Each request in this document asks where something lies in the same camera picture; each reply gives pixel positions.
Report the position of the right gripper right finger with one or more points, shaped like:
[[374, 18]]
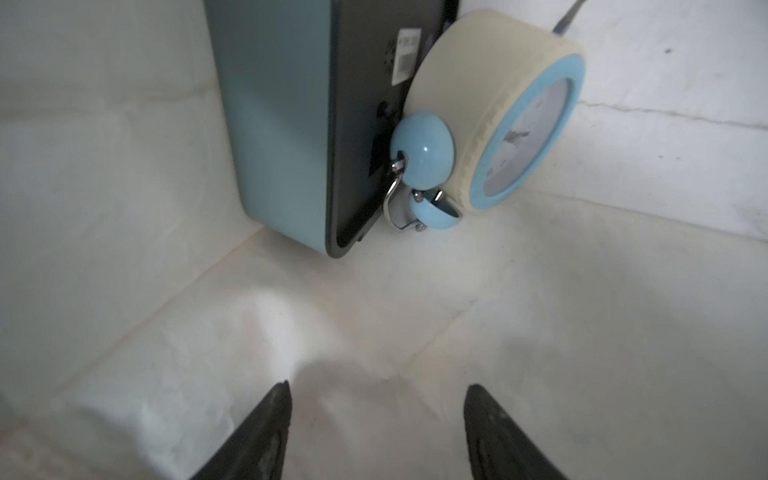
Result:
[[497, 447]]

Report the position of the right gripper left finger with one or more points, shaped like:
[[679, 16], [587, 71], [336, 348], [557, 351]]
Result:
[[257, 447]]

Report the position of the white canvas tote bag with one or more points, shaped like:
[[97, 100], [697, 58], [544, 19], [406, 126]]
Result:
[[615, 305]]

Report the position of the blue twin bell alarm clock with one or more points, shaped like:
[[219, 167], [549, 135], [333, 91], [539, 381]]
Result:
[[485, 107]]

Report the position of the grey green square clock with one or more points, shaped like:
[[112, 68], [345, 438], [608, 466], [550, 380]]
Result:
[[312, 91]]

